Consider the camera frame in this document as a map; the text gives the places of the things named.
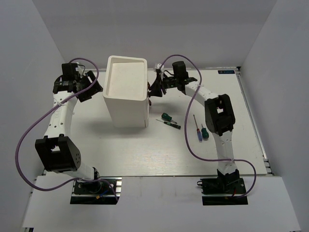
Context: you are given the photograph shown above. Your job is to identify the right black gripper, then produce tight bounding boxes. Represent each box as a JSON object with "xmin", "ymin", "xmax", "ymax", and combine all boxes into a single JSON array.
[{"xmin": 148, "ymin": 73, "xmax": 178, "ymax": 98}]

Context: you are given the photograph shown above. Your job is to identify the stubby green screwdriver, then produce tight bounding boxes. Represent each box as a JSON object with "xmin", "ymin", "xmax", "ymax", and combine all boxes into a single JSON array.
[{"xmin": 161, "ymin": 113, "xmax": 172, "ymax": 122}]

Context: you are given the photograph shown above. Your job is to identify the blue red screwdriver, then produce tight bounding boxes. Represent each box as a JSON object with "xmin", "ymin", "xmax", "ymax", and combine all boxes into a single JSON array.
[{"xmin": 193, "ymin": 115, "xmax": 203, "ymax": 142}]

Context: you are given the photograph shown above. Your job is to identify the green handled screwdriver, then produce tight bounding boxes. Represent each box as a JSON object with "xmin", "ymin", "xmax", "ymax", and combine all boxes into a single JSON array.
[{"xmin": 201, "ymin": 124, "xmax": 209, "ymax": 140}]

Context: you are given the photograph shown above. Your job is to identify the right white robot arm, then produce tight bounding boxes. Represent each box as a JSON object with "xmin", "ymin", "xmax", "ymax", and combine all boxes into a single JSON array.
[{"xmin": 149, "ymin": 61, "xmax": 239, "ymax": 193}]

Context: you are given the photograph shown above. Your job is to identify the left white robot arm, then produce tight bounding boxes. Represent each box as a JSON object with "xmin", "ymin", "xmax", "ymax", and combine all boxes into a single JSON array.
[{"xmin": 35, "ymin": 63, "xmax": 103, "ymax": 193}]

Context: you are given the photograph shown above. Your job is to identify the white drawer cabinet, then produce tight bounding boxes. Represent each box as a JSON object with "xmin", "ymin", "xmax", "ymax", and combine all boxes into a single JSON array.
[{"xmin": 103, "ymin": 56, "xmax": 149, "ymax": 128}]

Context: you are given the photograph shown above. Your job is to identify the thin black green screwdriver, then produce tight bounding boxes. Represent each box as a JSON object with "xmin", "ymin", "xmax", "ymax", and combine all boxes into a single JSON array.
[{"xmin": 157, "ymin": 119, "xmax": 181, "ymax": 130}]

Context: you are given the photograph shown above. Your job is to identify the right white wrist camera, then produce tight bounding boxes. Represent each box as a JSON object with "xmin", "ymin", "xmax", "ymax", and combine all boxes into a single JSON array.
[{"xmin": 154, "ymin": 63, "xmax": 164, "ymax": 72}]

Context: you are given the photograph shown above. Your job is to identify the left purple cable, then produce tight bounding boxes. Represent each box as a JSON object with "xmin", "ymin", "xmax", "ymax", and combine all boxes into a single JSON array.
[{"xmin": 15, "ymin": 57, "xmax": 119, "ymax": 201}]

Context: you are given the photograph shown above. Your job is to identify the purple cable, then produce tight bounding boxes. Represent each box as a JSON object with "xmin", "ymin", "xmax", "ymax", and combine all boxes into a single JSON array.
[
  {"xmin": 15, "ymin": 57, "xmax": 119, "ymax": 201},
  {"xmin": 160, "ymin": 55, "xmax": 257, "ymax": 199}
]

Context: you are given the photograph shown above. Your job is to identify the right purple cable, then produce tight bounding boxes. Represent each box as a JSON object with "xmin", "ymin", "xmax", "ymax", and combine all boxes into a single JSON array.
[{"xmin": 160, "ymin": 55, "xmax": 257, "ymax": 199}]

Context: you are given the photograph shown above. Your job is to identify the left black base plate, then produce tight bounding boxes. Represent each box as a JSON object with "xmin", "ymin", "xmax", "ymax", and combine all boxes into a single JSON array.
[{"xmin": 70, "ymin": 177, "xmax": 122, "ymax": 205}]

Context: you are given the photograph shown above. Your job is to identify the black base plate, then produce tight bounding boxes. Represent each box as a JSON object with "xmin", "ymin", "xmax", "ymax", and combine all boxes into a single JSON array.
[
  {"xmin": 70, "ymin": 177, "xmax": 122, "ymax": 205},
  {"xmin": 197, "ymin": 178, "xmax": 248, "ymax": 206}
]

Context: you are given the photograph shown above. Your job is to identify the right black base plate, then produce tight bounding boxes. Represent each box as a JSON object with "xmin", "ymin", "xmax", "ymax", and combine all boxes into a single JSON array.
[{"xmin": 197, "ymin": 178, "xmax": 248, "ymax": 206}]

